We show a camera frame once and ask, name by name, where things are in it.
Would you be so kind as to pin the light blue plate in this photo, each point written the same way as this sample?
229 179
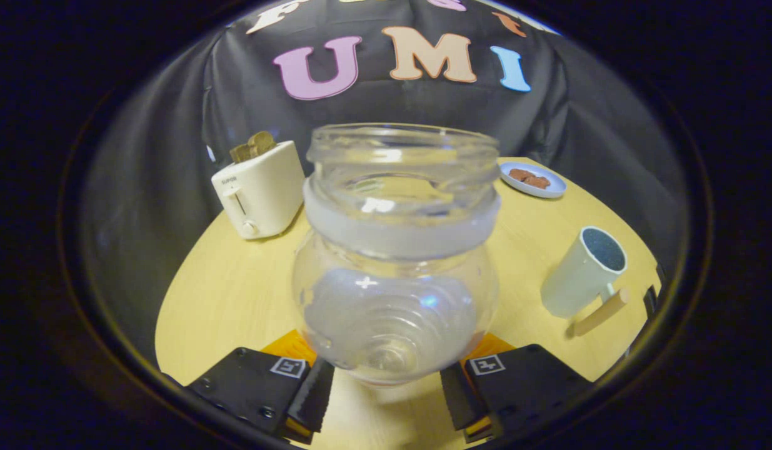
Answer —
551 190

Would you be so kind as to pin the wooden table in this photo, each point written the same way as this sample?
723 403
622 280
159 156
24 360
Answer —
235 300

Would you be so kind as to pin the white toaster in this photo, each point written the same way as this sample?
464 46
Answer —
264 194

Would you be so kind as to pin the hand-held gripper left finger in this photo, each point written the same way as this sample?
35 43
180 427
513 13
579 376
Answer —
314 397

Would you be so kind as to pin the brown food piece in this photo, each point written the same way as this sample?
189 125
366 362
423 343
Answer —
537 182
521 174

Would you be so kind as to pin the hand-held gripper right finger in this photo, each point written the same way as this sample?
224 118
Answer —
454 397

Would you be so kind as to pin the clear glass bottle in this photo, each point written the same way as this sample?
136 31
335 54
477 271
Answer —
395 237

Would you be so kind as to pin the brown bread slice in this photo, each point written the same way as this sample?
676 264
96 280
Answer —
254 147

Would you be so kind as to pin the black backdrop cloth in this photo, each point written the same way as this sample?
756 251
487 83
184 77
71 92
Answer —
173 187

